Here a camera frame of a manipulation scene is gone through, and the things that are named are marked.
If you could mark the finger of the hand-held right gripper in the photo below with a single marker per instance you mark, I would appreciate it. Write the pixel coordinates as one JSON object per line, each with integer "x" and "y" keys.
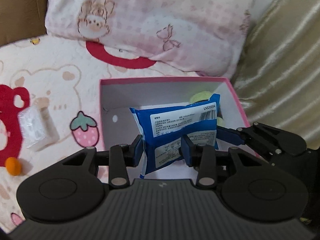
{"x": 230, "y": 136}

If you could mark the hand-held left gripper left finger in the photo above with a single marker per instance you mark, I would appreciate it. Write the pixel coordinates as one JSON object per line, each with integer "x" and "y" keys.
{"x": 138, "y": 151}

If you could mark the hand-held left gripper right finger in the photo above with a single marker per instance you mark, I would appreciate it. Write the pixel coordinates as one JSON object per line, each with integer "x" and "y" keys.
{"x": 186, "y": 151}

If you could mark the blue wipes packet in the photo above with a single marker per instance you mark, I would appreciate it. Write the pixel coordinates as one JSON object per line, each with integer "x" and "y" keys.
{"x": 172, "y": 122}

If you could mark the pink cardboard box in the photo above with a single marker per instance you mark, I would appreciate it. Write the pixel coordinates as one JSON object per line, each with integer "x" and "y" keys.
{"x": 120, "y": 97}

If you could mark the clear plastic packet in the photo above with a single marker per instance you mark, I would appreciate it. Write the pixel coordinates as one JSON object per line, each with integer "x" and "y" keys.
{"x": 35, "y": 127}

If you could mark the orange makeup sponge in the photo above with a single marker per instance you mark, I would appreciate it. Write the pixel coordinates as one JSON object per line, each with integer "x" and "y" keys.
{"x": 13, "y": 166}

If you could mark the green yarn ball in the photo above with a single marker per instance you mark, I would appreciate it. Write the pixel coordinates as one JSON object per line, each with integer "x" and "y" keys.
{"x": 200, "y": 97}

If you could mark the beige satin cloth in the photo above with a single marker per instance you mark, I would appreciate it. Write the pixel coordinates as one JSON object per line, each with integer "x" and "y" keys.
{"x": 282, "y": 67}

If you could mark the bear printed blanket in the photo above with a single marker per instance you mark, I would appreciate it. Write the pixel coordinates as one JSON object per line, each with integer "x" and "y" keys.
{"x": 57, "y": 80}

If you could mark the pink checked pillow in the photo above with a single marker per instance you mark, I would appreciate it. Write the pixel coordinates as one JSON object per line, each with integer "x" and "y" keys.
{"x": 150, "y": 17}

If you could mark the brown pillow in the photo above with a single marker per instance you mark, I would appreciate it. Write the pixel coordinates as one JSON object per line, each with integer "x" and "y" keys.
{"x": 20, "y": 7}

